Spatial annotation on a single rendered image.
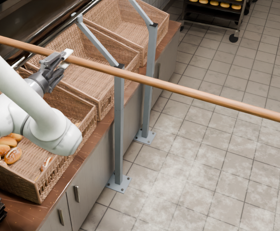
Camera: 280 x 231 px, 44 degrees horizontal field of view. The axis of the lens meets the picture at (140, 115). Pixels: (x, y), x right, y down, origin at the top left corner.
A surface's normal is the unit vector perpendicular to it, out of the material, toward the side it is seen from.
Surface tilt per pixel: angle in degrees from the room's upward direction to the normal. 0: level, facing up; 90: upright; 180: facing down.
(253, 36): 0
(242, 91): 0
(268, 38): 0
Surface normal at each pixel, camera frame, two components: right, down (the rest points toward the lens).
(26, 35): 0.88, 0.02
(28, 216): 0.04, -0.74
